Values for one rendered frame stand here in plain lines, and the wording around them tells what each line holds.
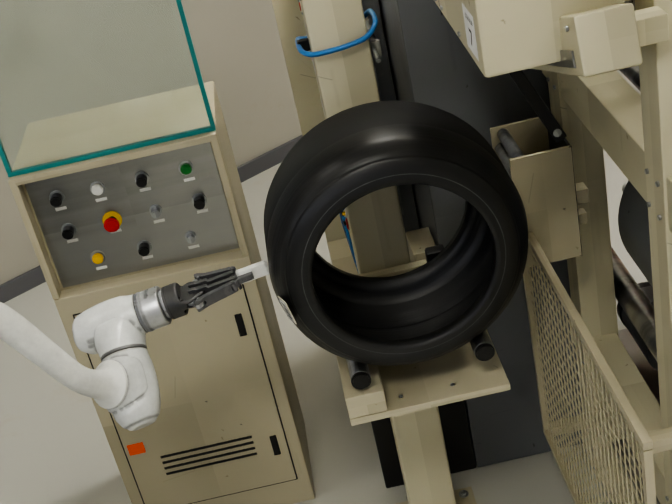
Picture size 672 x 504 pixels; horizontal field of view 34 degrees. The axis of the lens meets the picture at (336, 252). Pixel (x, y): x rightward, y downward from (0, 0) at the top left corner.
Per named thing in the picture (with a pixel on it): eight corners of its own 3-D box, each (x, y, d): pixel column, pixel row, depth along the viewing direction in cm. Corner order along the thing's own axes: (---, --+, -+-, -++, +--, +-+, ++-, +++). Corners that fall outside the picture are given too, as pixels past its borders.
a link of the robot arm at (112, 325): (143, 297, 250) (158, 351, 245) (79, 320, 251) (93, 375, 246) (126, 284, 239) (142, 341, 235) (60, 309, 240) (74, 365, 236)
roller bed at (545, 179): (503, 231, 289) (489, 127, 274) (559, 218, 289) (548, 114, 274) (523, 269, 271) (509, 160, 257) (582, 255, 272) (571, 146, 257)
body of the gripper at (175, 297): (158, 300, 237) (199, 285, 236) (159, 280, 244) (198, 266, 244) (172, 327, 240) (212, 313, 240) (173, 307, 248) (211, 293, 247)
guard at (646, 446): (543, 432, 310) (514, 214, 275) (549, 430, 310) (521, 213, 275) (661, 700, 231) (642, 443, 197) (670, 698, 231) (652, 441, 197)
